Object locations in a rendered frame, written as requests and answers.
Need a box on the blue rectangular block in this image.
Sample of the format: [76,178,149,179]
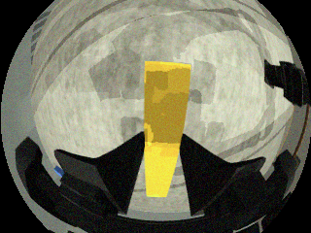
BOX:
[54,166,65,176]

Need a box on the yellow bar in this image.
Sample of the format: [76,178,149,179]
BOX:
[144,62,191,198]

